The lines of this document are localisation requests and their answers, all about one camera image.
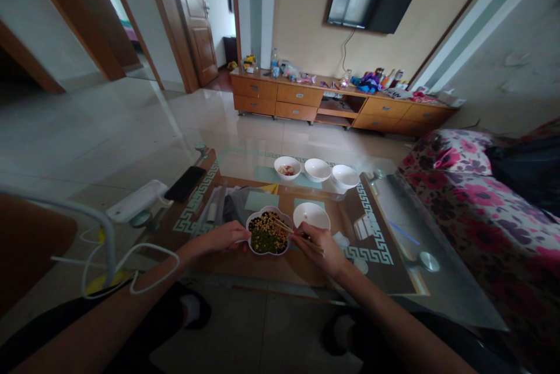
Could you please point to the person's right hand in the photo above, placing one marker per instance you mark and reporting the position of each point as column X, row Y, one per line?
column 318, row 246

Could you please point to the person's left hand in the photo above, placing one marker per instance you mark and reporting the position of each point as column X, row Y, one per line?
column 224, row 236

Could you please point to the person's left fingers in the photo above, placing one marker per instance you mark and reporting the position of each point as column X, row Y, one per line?
column 238, row 234

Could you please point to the person's right fingers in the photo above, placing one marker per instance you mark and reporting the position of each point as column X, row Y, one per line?
column 302, row 236

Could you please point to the wooden chopsticks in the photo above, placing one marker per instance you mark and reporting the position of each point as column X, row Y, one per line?
column 297, row 236

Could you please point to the white flower-shaped bowl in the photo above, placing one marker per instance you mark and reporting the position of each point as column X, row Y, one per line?
column 267, row 234

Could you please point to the glass coffee table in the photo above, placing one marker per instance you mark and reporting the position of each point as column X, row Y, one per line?
column 315, row 234

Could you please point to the white round bowl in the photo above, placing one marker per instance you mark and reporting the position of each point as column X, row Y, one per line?
column 311, row 215
column 344, row 177
column 317, row 170

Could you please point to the pile of mixed beans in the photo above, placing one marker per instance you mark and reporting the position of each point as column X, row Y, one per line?
column 267, row 234

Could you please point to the white bowl with red bits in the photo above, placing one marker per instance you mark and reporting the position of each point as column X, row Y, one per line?
column 287, row 168

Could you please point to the black smartphone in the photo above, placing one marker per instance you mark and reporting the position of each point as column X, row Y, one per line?
column 185, row 184

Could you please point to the person's legs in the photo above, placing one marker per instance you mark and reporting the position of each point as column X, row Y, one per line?
column 245, row 326

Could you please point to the white power strip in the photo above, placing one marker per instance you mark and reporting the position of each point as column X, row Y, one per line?
column 135, row 201

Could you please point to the wooden television cabinet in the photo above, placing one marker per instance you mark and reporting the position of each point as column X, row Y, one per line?
column 341, row 100

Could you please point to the floral sofa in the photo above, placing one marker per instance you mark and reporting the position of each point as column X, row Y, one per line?
column 485, row 225

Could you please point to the wooden door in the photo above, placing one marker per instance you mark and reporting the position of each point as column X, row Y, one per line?
column 192, row 19

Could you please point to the black bag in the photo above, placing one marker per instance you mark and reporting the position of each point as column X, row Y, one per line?
column 527, row 172

